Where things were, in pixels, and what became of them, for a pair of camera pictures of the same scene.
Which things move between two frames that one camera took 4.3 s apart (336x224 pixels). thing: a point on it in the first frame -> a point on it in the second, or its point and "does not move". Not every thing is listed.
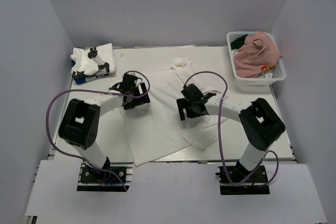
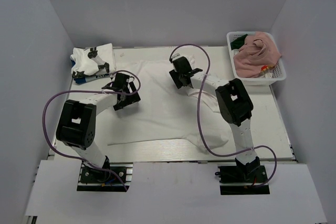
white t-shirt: (266, 71) does not move
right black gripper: (183, 103) -> (175, 75)
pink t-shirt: (259, 50) does not move
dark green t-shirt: (238, 43) does not move
